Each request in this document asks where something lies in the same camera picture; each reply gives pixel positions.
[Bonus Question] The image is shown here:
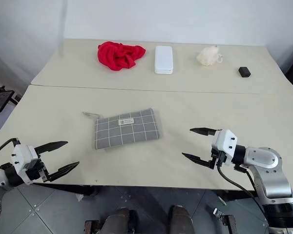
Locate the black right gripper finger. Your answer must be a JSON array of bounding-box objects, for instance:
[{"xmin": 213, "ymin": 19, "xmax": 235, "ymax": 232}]
[
  {"xmin": 181, "ymin": 152, "xmax": 212, "ymax": 169},
  {"xmin": 189, "ymin": 127, "xmax": 222, "ymax": 137}
]

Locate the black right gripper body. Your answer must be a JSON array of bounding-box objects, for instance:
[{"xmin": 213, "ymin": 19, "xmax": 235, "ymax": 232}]
[{"xmin": 208, "ymin": 146, "xmax": 226, "ymax": 171}]

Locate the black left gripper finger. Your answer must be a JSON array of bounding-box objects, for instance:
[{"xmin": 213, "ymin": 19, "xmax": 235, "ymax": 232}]
[
  {"xmin": 35, "ymin": 140, "xmax": 69, "ymax": 156},
  {"xmin": 47, "ymin": 161, "xmax": 80, "ymax": 182}
]

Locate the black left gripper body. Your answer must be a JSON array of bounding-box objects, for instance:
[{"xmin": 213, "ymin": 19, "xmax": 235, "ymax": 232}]
[{"xmin": 25, "ymin": 156, "xmax": 52, "ymax": 183}]

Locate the grey checked fabric pouch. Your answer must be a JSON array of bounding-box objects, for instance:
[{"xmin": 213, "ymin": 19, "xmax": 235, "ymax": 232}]
[{"xmin": 82, "ymin": 108, "xmax": 162, "ymax": 151}]

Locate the dark rounded shape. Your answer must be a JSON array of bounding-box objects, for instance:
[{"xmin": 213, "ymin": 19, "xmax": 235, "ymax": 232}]
[
  {"xmin": 101, "ymin": 207, "xmax": 138, "ymax": 234},
  {"xmin": 169, "ymin": 205, "xmax": 195, "ymax": 234}
]

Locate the small black box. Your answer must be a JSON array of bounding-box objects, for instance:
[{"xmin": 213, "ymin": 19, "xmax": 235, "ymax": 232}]
[{"xmin": 238, "ymin": 66, "xmax": 252, "ymax": 78}]

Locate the white rectangular plastic box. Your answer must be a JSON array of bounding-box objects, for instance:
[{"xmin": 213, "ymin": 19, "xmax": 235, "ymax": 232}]
[{"xmin": 154, "ymin": 45, "xmax": 174, "ymax": 75}]

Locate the red crumpled cloth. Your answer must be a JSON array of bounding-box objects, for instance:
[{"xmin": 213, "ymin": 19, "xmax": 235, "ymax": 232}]
[{"xmin": 97, "ymin": 41, "xmax": 147, "ymax": 72}]

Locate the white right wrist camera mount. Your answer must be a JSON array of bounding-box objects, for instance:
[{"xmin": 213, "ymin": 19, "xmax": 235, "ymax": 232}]
[{"xmin": 211, "ymin": 129, "xmax": 238, "ymax": 168}]

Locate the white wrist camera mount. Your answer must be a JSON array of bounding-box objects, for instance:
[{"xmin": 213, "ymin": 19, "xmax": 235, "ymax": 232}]
[
  {"xmin": 11, "ymin": 144, "xmax": 40, "ymax": 183},
  {"xmin": 211, "ymin": 129, "xmax": 238, "ymax": 168}
]

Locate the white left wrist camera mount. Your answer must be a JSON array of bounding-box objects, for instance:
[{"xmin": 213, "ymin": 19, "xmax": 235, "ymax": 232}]
[{"xmin": 11, "ymin": 144, "xmax": 40, "ymax": 183}]

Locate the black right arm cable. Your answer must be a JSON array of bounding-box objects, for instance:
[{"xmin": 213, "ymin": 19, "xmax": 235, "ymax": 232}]
[{"xmin": 216, "ymin": 158, "xmax": 272, "ymax": 220}]

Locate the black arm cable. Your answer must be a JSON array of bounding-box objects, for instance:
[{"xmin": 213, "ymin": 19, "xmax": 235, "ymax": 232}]
[
  {"xmin": 0, "ymin": 138, "xmax": 21, "ymax": 162},
  {"xmin": 216, "ymin": 158, "xmax": 272, "ymax": 220}
]

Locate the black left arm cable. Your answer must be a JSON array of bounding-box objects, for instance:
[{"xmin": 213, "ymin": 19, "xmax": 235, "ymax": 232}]
[{"xmin": 0, "ymin": 138, "xmax": 21, "ymax": 162}]

